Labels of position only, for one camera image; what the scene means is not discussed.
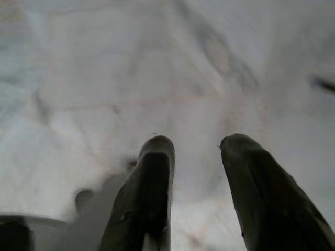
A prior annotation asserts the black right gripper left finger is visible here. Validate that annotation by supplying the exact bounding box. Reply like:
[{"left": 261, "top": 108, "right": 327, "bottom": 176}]
[{"left": 100, "top": 135, "right": 175, "bottom": 251}]

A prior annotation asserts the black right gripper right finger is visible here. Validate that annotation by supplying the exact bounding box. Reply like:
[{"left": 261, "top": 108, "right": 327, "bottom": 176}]
[{"left": 219, "top": 133, "right": 335, "bottom": 251}]

